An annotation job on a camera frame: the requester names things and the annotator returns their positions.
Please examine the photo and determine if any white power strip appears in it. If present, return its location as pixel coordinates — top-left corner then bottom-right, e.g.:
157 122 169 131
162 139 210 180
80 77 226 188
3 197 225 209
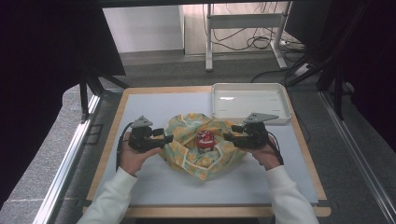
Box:
293 63 313 77

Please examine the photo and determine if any tangle of floor cables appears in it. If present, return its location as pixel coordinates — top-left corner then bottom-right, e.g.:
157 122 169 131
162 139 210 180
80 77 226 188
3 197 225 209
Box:
211 2 307 53

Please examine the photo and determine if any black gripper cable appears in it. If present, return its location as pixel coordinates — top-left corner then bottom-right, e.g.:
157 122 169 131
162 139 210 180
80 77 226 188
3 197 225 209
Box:
266 130 285 166
115 121 135 173

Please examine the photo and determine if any aluminium rail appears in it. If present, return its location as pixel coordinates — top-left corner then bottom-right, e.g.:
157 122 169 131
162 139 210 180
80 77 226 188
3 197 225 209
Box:
318 89 396 224
32 92 103 224

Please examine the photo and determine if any person's right hand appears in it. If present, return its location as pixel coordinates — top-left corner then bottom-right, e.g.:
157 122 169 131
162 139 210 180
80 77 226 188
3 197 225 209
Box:
245 139 283 172

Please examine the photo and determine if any black metal stand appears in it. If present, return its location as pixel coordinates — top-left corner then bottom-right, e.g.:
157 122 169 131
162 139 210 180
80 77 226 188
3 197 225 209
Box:
285 2 356 121
78 72 131 123

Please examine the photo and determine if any black curtain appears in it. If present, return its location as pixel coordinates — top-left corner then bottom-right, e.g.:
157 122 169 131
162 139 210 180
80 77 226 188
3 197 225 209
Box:
323 0 396 153
0 0 127 209

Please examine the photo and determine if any fruit print cloth bag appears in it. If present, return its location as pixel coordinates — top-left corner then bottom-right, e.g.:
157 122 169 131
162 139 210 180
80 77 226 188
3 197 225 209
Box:
158 112 250 181

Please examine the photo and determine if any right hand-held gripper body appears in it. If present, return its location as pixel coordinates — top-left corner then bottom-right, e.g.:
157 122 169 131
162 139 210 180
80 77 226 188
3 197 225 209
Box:
238 112 280 150

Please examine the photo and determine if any white plastic tray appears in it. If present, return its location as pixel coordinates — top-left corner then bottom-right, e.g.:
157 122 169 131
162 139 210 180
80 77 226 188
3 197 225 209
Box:
210 82 293 126

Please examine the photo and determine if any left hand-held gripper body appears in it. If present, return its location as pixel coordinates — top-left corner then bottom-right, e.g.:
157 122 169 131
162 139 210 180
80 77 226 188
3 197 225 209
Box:
127 115 166 154

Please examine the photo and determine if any white desk frame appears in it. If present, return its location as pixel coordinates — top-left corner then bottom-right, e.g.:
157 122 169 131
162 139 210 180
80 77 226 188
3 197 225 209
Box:
204 2 290 73

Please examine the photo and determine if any person's left hand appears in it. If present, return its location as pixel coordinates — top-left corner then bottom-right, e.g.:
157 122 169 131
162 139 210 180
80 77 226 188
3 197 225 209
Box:
119 132 162 177

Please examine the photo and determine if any red can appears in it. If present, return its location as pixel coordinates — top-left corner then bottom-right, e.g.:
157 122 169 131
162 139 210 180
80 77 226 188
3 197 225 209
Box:
195 130 217 154

